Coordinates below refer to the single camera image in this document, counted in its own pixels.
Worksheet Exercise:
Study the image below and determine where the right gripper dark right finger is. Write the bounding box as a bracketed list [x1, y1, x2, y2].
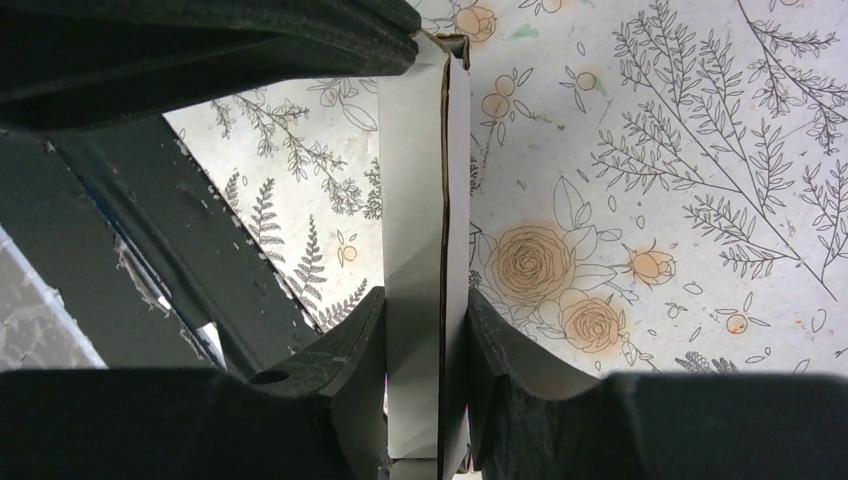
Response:
[466, 290, 847, 479]

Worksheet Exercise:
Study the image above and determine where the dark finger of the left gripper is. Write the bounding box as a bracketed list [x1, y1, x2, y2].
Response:
[1, 0, 421, 132]

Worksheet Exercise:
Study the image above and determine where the white cardboard paper box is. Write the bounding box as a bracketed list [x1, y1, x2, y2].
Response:
[378, 31, 471, 479]

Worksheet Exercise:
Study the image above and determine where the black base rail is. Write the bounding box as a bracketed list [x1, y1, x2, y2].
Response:
[1, 117, 317, 378]

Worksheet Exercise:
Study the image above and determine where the floral patterned table cloth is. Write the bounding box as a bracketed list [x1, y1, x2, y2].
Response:
[165, 0, 848, 386]

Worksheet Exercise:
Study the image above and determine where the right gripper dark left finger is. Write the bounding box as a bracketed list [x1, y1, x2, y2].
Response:
[1, 287, 386, 479]

